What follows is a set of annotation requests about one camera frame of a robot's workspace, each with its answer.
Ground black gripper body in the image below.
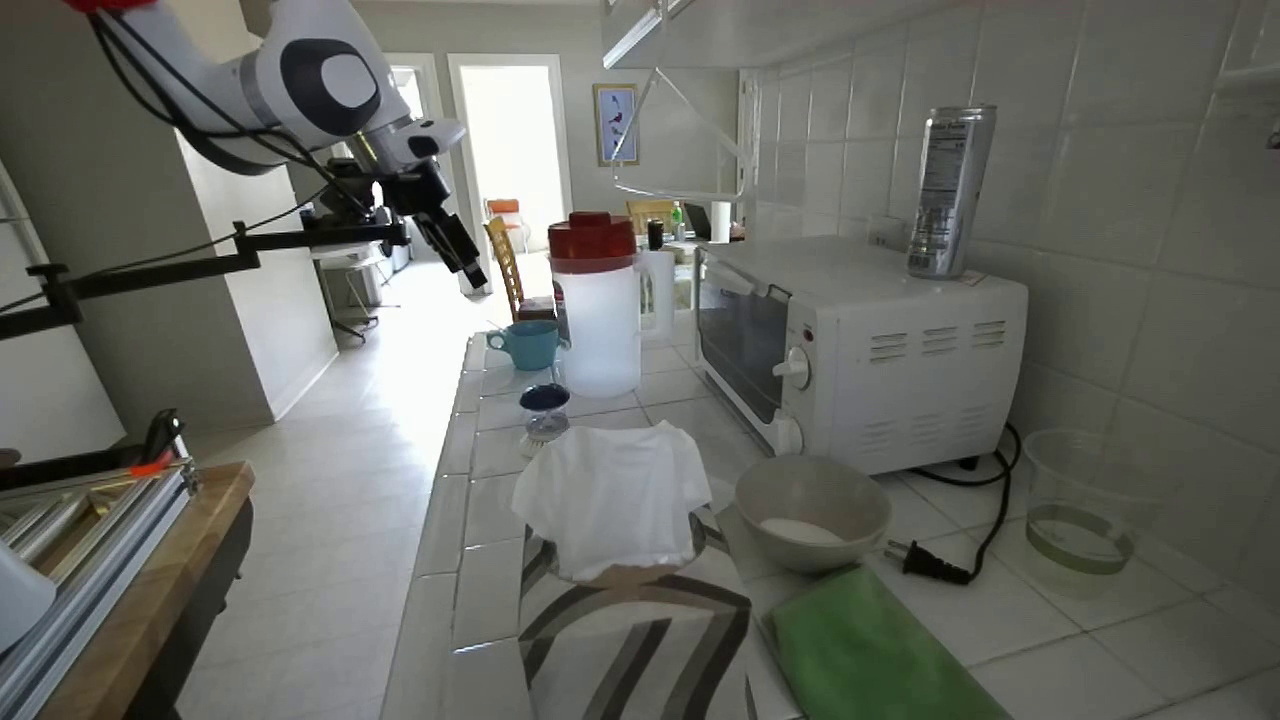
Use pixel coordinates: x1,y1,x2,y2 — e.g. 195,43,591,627
381,159,472,262

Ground wooden chair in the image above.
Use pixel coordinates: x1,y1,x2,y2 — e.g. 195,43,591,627
479,214,560,328

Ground bright glass door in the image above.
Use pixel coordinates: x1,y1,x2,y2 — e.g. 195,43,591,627
442,50,575,256

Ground clear pitcher red lid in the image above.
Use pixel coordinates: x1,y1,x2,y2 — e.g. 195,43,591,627
544,208,648,398

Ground small jar blue lid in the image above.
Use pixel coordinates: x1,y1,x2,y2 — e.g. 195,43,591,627
517,379,575,441

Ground black table clamp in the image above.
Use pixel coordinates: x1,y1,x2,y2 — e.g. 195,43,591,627
0,406,191,495

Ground grey white striped cloth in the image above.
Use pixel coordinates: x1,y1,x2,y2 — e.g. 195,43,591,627
517,523,763,720

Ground grey bowl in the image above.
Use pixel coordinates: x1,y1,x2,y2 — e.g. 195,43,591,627
731,453,890,581

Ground white toaster oven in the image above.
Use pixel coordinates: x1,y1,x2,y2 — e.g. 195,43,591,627
690,234,1031,478

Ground wooden table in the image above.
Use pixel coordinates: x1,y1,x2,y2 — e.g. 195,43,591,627
37,456,260,720

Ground silver metal tumbler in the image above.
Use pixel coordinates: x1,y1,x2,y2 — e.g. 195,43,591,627
903,100,998,284

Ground metal mounting rails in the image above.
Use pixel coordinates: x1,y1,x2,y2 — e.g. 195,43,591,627
0,453,195,720

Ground green cloth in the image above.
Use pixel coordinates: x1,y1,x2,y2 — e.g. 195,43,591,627
755,565,1014,720

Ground clear container green rim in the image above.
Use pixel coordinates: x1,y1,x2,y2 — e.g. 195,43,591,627
1014,424,1148,600

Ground framed wall picture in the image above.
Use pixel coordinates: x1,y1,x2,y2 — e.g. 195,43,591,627
591,79,642,171

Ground black camera boom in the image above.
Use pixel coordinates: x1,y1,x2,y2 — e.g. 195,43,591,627
0,214,411,345

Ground black power cable plug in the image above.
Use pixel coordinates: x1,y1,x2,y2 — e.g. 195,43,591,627
882,419,1027,593

